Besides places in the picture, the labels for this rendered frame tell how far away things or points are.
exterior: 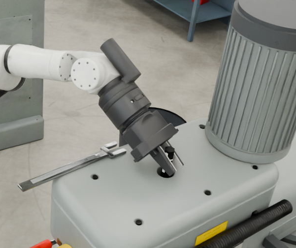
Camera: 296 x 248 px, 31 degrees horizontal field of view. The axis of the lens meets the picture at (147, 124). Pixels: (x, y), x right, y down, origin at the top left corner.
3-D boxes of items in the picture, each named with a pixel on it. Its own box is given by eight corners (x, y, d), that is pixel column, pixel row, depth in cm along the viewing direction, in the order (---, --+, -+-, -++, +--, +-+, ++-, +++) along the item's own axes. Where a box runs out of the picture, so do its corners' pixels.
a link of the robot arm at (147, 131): (163, 145, 116) (129, 103, 117) (187, 123, 109) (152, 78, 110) (126, 170, 107) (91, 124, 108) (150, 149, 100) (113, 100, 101)
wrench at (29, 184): (25, 196, 99) (25, 192, 98) (14, 183, 101) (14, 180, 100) (125, 153, 113) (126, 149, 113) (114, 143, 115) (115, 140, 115)
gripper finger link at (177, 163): (183, 165, 107) (164, 140, 107) (175, 171, 109) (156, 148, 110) (188, 161, 108) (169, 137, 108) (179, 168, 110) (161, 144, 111)
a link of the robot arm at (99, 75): (94, 119, 105) (60, 76, 106) (118, 110, 115) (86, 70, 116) (133, 84, 100) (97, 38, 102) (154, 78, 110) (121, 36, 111)
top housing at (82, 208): (107, 315, 98) (115, 257, 89) (39, 226, 114) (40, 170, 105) (271, 221, 125) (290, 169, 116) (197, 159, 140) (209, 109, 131)
